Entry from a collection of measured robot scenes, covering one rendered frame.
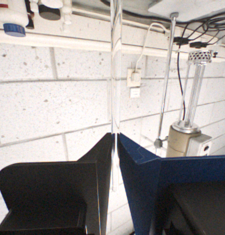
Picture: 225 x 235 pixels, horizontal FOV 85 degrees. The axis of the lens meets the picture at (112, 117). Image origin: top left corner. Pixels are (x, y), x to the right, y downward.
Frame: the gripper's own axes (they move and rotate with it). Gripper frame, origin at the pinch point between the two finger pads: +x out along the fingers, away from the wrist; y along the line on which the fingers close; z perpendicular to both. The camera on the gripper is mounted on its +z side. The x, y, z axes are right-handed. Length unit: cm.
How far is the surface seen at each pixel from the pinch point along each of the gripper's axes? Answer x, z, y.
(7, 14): 26.0, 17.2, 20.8
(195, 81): 33.2, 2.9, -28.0
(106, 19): 49, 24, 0
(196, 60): 31.2, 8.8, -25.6
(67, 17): 33.2, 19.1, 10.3
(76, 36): 43.6, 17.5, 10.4
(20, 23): 28.5, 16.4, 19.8
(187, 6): 38, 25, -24
